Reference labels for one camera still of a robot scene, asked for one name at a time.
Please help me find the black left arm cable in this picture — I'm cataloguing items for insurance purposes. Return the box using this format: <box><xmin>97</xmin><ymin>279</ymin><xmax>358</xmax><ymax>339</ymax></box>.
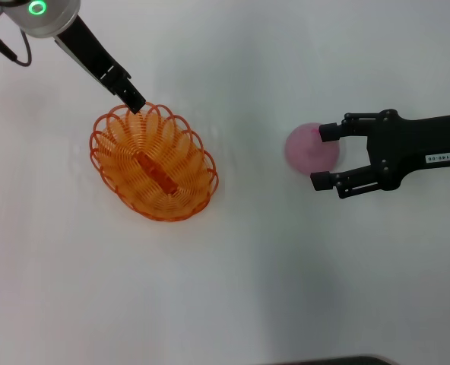
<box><xmin>0</xmin><ymin>29</ymin><xmax>33</xmax><ymax>67</ymax></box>

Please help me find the dark rounded robot base edge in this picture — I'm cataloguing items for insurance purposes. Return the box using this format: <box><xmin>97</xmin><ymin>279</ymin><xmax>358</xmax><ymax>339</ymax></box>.
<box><xmin>274</xmin><ymin>354</ymin><xmax>395</xmax><ymax>365</ymax></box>

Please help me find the pink peach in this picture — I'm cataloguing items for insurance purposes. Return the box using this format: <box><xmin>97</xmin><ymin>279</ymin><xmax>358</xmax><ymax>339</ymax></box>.
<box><xmin>284</xmin><ymin>122</ymin><xmax>341</xmax><ymax>176</ymax></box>

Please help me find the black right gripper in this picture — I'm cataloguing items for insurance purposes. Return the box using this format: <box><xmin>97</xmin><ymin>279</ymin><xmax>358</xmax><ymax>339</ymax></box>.
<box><xmin>309</xmin><ymin>109</ymin><xmax>450</xmax><ymax>200</ymax></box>

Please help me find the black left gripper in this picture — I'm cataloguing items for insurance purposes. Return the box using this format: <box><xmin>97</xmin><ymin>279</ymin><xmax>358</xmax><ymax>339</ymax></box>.
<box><xmin>55</xmin><ymin>14</ymin><xmax>147</xmax><ymax>116</ymax></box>

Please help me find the orange plastic wire basket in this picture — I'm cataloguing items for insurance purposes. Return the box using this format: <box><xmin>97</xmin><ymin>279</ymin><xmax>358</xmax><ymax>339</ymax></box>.
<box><xmin>89</xmin><ymin>101</ymin><xmax>220</xmax><ymax>223</ymax></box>

